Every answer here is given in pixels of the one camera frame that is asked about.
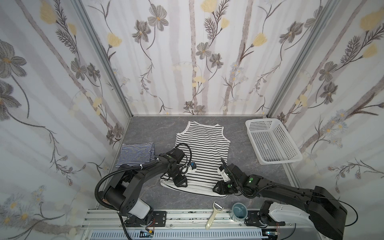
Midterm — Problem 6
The black white striped tank top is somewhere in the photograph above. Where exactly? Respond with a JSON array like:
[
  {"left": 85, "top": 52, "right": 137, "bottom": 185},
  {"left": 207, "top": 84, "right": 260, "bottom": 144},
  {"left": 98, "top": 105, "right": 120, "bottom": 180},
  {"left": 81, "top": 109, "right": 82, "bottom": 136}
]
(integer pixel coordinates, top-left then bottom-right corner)
[{"left": 160, "top": 121, "right": 231, "bottom": 198}]

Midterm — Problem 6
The blue white striped tank top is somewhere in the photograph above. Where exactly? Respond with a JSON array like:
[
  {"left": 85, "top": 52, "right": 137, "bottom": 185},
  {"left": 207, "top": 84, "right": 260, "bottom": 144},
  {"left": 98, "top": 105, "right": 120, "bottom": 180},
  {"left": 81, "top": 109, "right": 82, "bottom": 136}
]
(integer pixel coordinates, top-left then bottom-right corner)
[{"left": 116, "top": 142, "right": 155, "bottom": 169}]

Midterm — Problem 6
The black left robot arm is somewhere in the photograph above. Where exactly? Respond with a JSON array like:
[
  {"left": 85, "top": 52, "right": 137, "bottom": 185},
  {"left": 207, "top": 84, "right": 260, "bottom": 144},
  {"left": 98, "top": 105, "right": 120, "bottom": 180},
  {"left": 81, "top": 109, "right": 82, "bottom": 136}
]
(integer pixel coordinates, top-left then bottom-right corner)
[{"left": 95, "top": 148, "right": 192, "bottom": 226}]

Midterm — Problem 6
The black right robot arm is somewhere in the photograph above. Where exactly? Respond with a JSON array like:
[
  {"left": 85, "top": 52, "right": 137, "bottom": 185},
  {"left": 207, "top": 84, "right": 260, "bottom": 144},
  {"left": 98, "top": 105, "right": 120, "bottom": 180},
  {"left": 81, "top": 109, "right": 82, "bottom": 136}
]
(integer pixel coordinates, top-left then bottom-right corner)
[{"left": 213, "top": 163, "right": 348, "bottom": 240}]

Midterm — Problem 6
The teal ceramic mug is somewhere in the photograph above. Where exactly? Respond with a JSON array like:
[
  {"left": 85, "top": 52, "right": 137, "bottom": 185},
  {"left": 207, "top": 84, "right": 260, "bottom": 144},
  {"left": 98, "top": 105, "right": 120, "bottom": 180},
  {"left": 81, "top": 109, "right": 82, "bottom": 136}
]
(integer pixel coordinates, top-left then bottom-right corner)
[{"left": 230, "top": 203, "right": 248, "bottom": 222}]

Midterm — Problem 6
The cream vegetable peeler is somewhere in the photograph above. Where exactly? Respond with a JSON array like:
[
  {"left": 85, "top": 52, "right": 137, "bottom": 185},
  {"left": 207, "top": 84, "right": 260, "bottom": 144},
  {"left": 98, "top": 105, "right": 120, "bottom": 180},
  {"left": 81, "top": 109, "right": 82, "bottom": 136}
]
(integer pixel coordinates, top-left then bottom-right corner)
[{"left": 205, "top": 202, "right": 224, "bottom": 230}]

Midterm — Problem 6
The white plastic laundry basket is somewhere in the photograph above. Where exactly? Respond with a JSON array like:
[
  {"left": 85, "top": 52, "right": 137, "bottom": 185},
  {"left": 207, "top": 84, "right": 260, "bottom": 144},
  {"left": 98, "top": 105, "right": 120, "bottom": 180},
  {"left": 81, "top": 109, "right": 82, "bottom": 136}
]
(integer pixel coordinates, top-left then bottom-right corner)
[{"left": 246, "top": 118, "right": 303, "bottom": 165}]

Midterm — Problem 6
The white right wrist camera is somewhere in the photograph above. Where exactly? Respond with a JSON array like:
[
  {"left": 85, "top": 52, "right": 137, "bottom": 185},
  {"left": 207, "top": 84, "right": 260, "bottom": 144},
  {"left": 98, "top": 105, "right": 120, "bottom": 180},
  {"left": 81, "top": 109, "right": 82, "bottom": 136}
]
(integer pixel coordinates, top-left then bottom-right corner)
[{"left": 217, "top": 166, "right": 231, "bottom": 182}]

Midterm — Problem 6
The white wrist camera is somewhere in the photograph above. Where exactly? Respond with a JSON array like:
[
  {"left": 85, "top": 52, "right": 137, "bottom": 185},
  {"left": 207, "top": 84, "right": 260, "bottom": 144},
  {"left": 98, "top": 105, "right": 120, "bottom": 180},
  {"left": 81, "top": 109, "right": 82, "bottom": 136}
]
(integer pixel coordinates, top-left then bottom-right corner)
[
  {"left": 187, "top": 162, "right": 197, "bottom": 173},
  {"left": 217, "top": 166, "right": 231, "bottom": 182}
]

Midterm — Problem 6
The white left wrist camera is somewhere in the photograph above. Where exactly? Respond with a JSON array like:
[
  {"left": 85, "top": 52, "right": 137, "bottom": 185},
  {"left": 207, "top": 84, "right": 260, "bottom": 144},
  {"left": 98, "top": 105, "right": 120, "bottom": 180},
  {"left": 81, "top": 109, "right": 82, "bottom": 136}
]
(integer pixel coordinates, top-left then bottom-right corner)
[{"left": 187, "top": 162, "right": 197, "bottom": 173}]

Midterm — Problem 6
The black corrugated cable conduit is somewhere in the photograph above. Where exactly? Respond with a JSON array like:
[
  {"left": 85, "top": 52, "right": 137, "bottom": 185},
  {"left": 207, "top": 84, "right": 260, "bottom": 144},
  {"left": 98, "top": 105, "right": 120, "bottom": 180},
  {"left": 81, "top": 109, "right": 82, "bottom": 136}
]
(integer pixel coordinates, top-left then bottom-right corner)
[{"left": 94, "top": 163, "right": 157, "bottom": 240}]

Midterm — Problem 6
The aluminium mounting rail frame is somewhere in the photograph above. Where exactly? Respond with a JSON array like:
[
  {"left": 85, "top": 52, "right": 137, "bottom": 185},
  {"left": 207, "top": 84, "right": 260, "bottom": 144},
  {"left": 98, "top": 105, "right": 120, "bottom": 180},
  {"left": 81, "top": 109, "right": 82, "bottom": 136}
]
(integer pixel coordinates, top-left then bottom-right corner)
[{"left": 81, "top": 209, "right": 326, "bottom": 240}]

